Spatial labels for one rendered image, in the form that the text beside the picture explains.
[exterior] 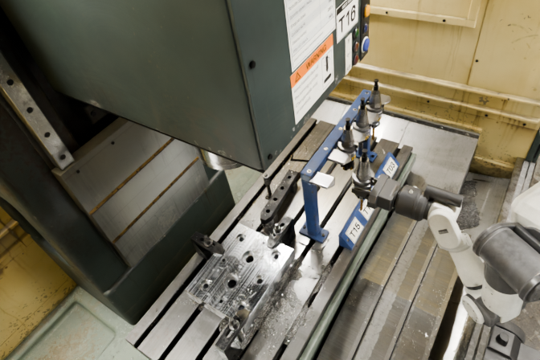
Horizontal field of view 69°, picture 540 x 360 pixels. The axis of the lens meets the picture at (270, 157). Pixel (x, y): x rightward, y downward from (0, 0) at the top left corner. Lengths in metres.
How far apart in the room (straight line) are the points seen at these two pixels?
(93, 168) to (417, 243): 1.19
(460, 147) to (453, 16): 0.58
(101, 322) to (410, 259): 1.27
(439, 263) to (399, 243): 0.15
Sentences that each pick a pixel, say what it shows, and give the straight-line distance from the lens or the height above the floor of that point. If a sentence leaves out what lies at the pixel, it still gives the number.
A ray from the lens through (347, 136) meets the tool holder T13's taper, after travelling 1.26.
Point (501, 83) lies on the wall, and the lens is 1.78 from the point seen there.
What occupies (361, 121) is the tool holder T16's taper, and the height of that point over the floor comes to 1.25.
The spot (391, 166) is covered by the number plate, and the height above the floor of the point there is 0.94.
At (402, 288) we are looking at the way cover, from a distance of 1.54.
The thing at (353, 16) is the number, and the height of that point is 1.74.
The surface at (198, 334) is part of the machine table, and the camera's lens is 1.37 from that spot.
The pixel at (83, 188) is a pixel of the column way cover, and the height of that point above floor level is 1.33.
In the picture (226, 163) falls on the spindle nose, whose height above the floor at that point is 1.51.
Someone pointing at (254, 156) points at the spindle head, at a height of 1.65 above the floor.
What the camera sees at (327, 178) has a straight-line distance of 1.21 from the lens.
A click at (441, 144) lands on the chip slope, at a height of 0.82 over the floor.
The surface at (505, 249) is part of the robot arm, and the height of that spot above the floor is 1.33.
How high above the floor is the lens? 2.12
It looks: 44 degrees down
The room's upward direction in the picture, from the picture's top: 11 degrees counter-clockwise
